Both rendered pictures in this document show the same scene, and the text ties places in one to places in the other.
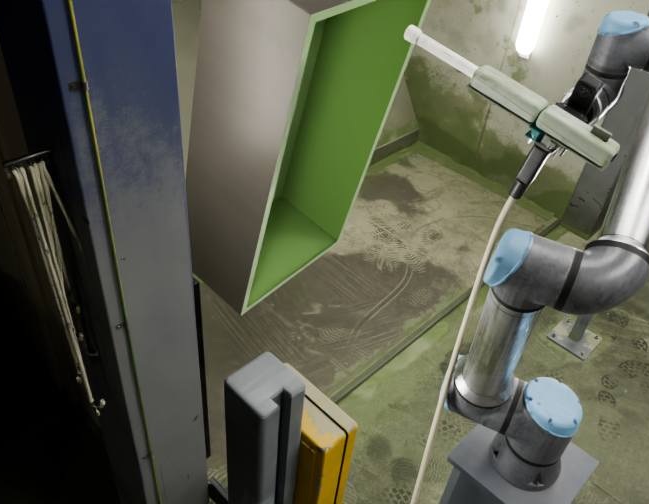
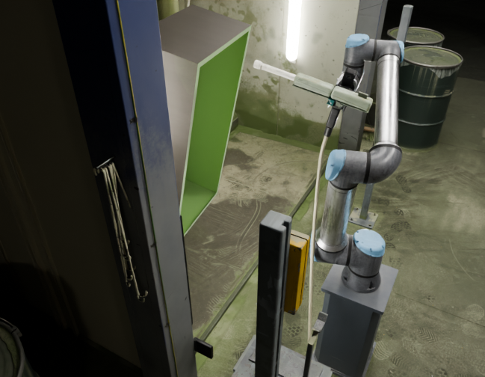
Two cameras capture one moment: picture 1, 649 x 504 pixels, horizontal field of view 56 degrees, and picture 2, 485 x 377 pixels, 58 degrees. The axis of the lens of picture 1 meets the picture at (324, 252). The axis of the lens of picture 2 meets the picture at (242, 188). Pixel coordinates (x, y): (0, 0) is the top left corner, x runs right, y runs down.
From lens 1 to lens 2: 49 cm
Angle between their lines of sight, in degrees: 10
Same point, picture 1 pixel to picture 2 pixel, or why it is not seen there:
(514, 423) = (353, 256)
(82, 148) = (135, 151)
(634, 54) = (365, 54)
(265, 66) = (173, 96)
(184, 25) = not seen: hidden behind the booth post
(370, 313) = (243, 233)
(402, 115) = not seen: hidden behind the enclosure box
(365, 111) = (220, 111)
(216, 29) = not seen: hidden behind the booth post
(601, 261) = (379, 154)
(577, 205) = (343, 142)
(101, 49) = (140, 101)
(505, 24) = (276, 45)
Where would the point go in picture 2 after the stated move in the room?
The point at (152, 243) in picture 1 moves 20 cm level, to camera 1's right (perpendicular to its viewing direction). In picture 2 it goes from (163, 196) to (223, 188)
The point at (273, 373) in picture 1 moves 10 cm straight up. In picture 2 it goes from (277, 217) to (279, 181)
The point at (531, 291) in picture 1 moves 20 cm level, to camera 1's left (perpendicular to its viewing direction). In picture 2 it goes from (351, 176) to (298, 183)
